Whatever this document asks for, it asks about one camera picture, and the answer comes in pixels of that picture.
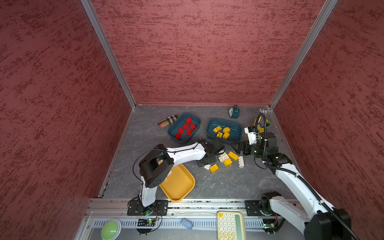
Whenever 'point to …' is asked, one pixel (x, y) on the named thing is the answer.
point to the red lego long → (177, 136)
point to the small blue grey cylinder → (186, 223)
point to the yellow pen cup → (260, 123)
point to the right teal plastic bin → (236, 132)
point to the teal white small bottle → (234, 111)
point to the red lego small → (180, 130)
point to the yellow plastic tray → (179, 183)
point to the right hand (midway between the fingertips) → (235, 146)
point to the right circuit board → (269, 225)
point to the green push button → (111, 230)
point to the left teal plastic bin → (187, 135)
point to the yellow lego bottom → (214, 168)
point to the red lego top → (185, 126)
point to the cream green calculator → (230, 225)
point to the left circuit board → (146, 222)
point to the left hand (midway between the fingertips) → (207, 163)
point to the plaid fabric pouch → (167, 121)
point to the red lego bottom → (189, 120)
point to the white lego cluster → (223, 157)
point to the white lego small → (207, 166)
